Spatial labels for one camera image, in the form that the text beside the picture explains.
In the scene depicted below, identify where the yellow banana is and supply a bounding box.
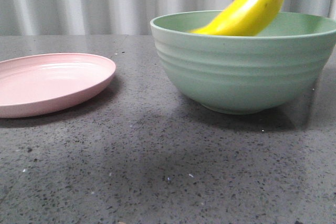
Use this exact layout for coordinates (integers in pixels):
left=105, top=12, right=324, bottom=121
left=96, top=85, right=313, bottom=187
left=191, top=0, right=284, bottom=36

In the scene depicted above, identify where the green ribbed bowl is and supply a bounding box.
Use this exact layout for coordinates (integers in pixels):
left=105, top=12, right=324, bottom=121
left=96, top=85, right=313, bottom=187
left=150, top=10, right=335, bottom=114

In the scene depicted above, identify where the pink plate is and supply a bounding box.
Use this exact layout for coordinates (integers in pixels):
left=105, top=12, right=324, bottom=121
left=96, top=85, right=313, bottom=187
left=1, top=53, right=116, bottom=118

